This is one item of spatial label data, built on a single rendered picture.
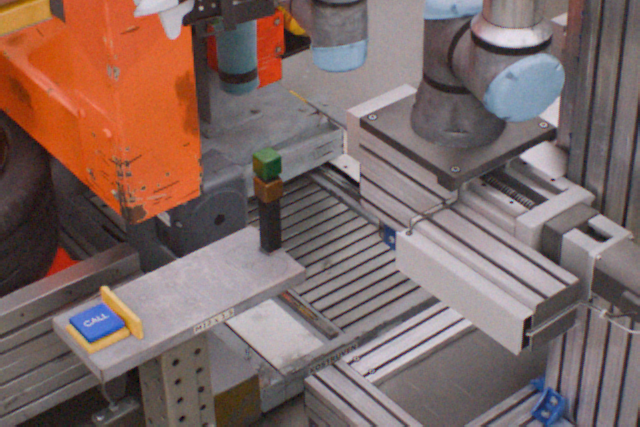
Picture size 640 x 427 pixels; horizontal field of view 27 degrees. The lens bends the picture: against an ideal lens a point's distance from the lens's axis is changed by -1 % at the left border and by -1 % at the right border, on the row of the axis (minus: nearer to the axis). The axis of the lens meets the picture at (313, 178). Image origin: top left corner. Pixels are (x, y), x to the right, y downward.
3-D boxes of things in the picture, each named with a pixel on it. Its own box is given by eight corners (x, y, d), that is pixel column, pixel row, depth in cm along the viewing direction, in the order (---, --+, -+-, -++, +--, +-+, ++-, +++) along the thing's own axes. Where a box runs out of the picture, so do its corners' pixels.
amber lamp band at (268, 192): (271, 186, 242) (270, 168, 240) (284, 196, 240) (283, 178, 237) (252, 195, 240) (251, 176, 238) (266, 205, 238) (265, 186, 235)
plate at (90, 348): (106, 311, 233) (105, 307, 233) (130, 335, 228) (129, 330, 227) (66, 330, 229) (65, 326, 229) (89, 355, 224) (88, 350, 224)
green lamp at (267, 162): (269, 163, 239) (269, 144, 237) (283, 173, 237) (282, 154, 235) (251, 171, 237) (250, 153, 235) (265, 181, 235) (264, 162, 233)
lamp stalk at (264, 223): (273, 241, 249) (268, 148, 237) (283, 250, 247) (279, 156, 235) (258, 248, 247) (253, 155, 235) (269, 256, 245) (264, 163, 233)
